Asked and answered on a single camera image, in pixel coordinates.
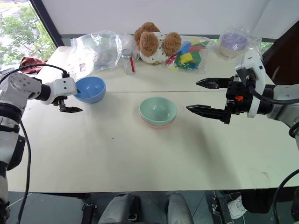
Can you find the black window frame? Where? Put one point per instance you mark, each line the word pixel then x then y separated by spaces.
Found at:
pixel 46 23

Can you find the bag of colourful blocks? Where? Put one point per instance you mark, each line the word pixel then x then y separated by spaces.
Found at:
pixel 189 58

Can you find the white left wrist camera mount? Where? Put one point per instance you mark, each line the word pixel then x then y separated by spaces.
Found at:
pixel 63 86

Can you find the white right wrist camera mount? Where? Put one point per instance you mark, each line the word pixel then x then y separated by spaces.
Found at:
pixel 252 63

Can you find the blue bowl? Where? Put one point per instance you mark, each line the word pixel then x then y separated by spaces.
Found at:
pixel 93 91

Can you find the white shoe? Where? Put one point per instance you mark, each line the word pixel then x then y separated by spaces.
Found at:
pixel 236 207

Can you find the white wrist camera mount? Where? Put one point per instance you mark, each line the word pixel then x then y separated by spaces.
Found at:
pixel 252 63
pixel 63 86

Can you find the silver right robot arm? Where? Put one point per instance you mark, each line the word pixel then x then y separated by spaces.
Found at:
pixel 285 109

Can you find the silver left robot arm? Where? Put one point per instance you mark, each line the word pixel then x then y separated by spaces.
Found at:
pixel 16 86

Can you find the dark grey rounded shape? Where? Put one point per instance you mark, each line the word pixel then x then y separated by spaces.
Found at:
pixel 180 210
pixel 119 210

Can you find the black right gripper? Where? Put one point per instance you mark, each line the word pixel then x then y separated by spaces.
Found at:
pixel 238 98

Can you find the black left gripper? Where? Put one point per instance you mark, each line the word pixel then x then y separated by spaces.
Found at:
pixel 62 102

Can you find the bagged purple bowl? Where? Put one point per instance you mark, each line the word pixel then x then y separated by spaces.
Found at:
pixel 233 52

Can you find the purple lidded container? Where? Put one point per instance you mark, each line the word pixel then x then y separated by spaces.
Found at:
pixel 233 40

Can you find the green bowl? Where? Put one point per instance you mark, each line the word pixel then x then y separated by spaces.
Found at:
pixel 158 109

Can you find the dark red cloth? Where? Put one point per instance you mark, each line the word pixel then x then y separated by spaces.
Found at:
pixel 30 62

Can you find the glass jar with red stick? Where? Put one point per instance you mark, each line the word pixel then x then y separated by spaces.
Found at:
pixel 128 61

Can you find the brown and white plush toy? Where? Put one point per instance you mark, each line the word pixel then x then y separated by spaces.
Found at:
pixel 151 44

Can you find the clear plastic bag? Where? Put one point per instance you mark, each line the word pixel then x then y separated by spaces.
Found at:
pixel 100 51

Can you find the black metal stand frame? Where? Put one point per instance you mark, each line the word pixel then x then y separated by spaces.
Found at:
pixel 220 207
pixel 90 213

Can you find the small white card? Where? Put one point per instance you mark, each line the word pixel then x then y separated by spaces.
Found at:
pixel 82 67

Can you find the pink plate under bowl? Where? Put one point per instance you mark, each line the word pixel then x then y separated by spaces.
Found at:
pixel 158 127

